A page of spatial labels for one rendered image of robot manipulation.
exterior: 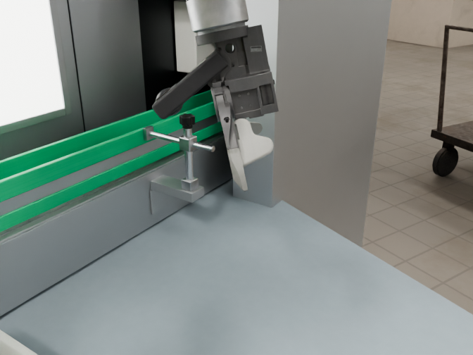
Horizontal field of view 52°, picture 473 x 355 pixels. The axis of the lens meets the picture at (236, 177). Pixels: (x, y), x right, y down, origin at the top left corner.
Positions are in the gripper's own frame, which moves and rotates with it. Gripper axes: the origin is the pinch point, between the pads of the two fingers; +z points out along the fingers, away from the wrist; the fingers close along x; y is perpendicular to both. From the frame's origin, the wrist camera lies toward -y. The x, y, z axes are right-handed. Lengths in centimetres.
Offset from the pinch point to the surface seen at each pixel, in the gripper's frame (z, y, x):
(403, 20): 23, 331, 768
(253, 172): 12.2, 4.2, 41.6
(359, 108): 10, 41, 78
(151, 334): 21.6, -17.7, -0.4
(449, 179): 97, 133, 221
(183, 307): 21.7, -13.0, 5.5
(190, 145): -0.9, -7.1, 23.9
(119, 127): -5.3, -21.6, 36.3
